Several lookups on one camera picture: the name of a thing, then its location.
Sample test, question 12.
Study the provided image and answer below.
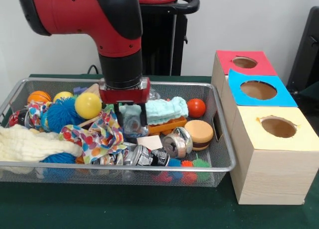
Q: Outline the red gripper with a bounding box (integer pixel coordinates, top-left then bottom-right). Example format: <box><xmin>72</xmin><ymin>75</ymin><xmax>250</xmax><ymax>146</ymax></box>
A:
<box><xmin>99</xmin><ymin>78</ymin><xmax>151</xmax><ymax>128</ymax></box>

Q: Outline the mint green cloth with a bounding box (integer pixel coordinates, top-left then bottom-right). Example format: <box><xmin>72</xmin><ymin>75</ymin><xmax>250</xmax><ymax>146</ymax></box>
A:
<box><xmin>120</xmin><ymin>96</ymin><xmax>189</xmax><ymax>127</ymax></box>

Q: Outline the shallow clear mesh bin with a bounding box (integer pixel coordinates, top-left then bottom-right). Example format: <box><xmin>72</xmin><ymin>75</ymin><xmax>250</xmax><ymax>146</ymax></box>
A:
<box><xmin>0</xmin><ymin>78</ymin><xmax>236</xmax><ymax>187</ymax></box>

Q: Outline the wooden box with three holes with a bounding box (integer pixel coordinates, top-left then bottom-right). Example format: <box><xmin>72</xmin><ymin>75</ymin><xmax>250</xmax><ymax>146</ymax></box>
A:
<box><xmin>211</xmin><ymin>50</ymin><xmax>319</xmax><ymax>206</ymax></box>

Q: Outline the orange flat plastic toy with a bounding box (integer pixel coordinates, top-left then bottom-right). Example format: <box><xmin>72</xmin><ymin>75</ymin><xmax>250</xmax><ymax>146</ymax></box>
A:
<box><xmin>148</xmin><ymin>116</ymin><xmax>188</xmax><ymax>136</ymax></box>

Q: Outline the colourful polka dot cloth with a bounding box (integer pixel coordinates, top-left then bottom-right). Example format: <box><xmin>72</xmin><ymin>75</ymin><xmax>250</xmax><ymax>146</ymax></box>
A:
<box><xmin>58</xmin><ymin>109</ymin><xmax>126</xmax><ymax>165</ymax></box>

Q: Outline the large yellow ball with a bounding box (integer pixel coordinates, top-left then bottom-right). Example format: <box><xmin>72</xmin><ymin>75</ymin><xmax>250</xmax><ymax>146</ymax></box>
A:
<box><xmin>74</xmin><ymin>92</ymin><xmax>103</xmax><ymax>120</ymax></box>

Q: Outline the crushed silver can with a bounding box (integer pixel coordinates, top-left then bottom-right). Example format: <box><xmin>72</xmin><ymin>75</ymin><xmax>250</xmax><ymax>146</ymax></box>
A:
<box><xmin>162</xmin><ymin>127</ymin><xmax>193</xmax><ymax>159</ymax></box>

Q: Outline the red ball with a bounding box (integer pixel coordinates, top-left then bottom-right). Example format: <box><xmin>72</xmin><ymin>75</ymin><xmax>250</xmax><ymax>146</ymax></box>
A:
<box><xmin>187</xmin><ymin>98</ymin><xmax>206</xmax><ymax>118</ymax></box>

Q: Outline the blue spiky ball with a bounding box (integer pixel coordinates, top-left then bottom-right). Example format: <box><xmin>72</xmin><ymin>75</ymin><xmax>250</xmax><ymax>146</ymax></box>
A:
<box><xmin>46</xmin><ymin>97</ymin><xmax>85</xmax><ymax>134</ymax></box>
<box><xmin>40</xmin><ymin>152</ymin><xmax>77</xmax><ymax>165</ymax></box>

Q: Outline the toy hamburger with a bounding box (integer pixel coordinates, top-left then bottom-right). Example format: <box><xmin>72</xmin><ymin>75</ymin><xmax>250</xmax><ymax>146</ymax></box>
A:
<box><xmin>184</xmin><ymin>119</ymin><xmax>214</xmax><ymax>152</ymax></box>

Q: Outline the orange toy basketball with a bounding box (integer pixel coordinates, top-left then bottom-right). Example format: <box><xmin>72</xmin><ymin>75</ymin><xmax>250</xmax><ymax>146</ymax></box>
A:
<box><xmin>27</xmin><ymin>91</ymin><xmax>52</xmax><ymax>104</ymax></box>

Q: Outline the dark green table cloth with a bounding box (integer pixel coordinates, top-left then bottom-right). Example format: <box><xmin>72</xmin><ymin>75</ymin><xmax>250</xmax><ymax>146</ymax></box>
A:
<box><xmin>0</xmin><ymin>74</ymin><xmax>319</xmax><ymax>229</ymax></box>

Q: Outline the cream yellow cloth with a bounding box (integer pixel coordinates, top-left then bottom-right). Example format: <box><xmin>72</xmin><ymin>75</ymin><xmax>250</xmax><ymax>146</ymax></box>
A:
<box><xmin>0</xmin><ymin>124</ymin><xmax>83</xmax><ymax>163</ymax></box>

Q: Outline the black stand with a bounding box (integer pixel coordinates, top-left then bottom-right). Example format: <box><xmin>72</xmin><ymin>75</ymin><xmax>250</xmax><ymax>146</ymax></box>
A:
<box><xmin>289</xmin><ymin>6</ymin><xmax>319</xmax><ymax>98</ymax></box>

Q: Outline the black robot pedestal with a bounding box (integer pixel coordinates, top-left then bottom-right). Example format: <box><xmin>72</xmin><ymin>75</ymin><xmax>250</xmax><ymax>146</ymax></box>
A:
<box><xmin>136</xmin><ymin>0</ymin><xmax>200</xmax><ymax>76</ymax></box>

